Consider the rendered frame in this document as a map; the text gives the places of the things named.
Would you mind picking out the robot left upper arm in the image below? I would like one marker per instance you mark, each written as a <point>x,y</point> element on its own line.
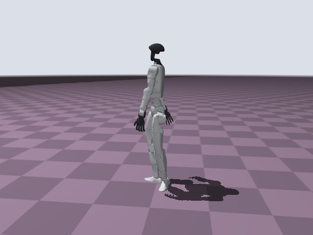
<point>152,73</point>

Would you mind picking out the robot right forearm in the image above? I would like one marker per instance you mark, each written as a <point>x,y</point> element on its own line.
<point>162,101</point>

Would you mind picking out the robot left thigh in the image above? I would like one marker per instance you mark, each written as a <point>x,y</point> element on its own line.
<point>157,132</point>

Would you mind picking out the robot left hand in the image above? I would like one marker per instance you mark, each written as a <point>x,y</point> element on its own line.
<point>140,122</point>

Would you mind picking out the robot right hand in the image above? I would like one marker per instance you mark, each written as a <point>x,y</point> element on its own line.
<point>167,116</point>

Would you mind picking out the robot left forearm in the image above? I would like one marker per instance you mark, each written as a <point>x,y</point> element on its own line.
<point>145,101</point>

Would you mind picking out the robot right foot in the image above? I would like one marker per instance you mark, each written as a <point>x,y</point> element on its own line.
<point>152,179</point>

